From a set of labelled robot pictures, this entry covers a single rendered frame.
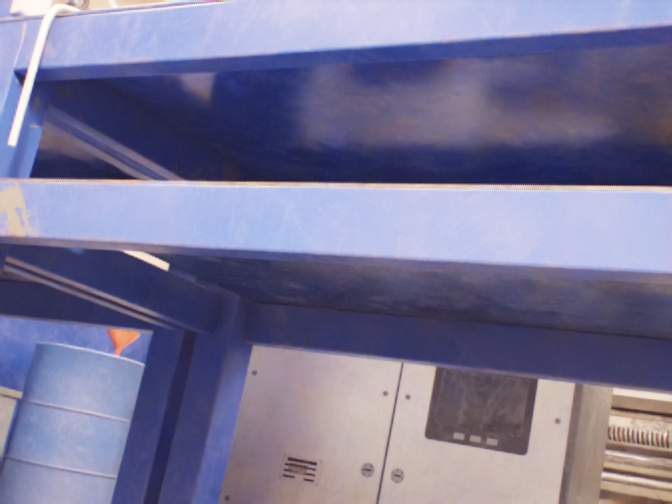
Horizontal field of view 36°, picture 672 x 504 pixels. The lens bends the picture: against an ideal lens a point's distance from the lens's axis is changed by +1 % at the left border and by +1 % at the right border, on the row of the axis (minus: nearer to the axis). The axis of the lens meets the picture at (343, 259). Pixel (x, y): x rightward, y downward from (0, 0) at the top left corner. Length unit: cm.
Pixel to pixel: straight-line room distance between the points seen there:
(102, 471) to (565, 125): 442
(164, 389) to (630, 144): 75
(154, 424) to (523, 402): 54
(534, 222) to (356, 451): 89
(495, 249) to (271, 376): 94
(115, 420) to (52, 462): 36
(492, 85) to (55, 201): 46
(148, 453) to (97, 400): 379
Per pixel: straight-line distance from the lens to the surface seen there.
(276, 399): 167
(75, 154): 168
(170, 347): 154
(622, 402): 284
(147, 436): 153
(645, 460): 273
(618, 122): 113
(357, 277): 120
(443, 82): 110
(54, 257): 127
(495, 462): 155
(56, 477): 530
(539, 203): 78
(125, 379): 538
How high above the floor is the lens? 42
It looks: 13 degrees up
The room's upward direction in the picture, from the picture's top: 11 degrees clockwise
